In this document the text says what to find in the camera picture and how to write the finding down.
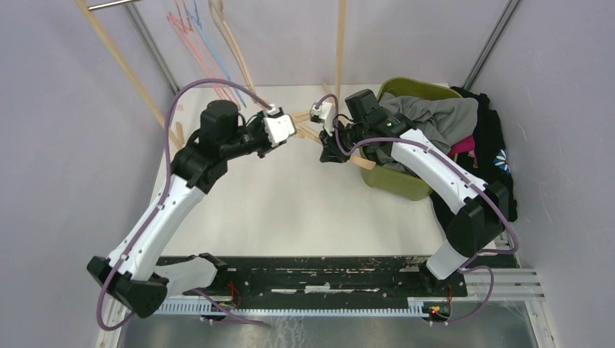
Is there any metal wall rail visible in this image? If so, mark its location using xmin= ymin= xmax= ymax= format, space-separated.
xmin=463 ymin=0 xmax=522 ymax=90
xmin=124 ymin=3 xmax=181 ymax=94

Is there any wooden clothes rack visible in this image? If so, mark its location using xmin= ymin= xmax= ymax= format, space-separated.
xmin=75 ymin=0 xmax=347 ymax=150

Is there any pink wire hanger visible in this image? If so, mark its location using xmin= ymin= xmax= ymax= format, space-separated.
xmin=167 ymin=1 xmax=231 ymax=80
xmin=167 ymin=12 xmax=223 ymax=78

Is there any grey skirt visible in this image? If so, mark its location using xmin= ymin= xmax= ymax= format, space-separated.
xmin=379 ymin=93 xmax=479 ymax=154

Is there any magenta pleated skirt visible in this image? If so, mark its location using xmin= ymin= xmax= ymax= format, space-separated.
xmin=448 ymin=136 xmax=476 ymax=157

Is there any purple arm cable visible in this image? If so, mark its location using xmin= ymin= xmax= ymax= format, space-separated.
xmin=96 ymin=79 xmax=277 ymax=332
xmin=314 ymin=94 xmax=521 ymax=326

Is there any wooden hanger with grey skirt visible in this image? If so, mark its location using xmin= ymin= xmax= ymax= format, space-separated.
xmin=292 ymin=110 xmax=376 ymax=170

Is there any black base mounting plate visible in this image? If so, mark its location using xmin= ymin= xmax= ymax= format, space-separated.
xmin=156 ymin=255 xmax=520 ymax=323

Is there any olive green laundry basket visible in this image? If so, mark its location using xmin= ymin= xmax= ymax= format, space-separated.
xmin=360 ymin=77 xmax=461 ymax=201

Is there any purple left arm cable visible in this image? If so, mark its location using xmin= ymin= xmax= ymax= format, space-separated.
xmin=96 ymin=79 xmax=277 ymax=332

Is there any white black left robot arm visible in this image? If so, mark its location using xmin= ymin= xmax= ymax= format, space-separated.
xmin=87 ymin=100 xmax=296 ymax=318

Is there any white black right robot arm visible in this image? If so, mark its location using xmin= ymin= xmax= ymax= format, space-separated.
xmin=310 ymin=89 xmax=513 ymax=296

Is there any aluminium rail frame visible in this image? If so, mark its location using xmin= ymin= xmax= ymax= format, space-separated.
xmin=95 ymin=268 xmax=558 ymax=348

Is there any left metal wall rail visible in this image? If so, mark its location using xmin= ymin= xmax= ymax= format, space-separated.
xmin=124 ymin=3 xmax=181 ymax=94

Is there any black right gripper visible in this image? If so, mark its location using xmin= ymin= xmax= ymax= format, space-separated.
xmin=320 ymin=117 xmax=368 ymax=162

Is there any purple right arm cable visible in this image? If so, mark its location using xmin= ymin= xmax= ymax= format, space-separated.
xmin=314 ymin=94 xmax=521 ymax=326

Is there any black floral garment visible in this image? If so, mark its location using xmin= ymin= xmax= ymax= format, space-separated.
xmin=452 ymin=86 xmax=518 ymax=222

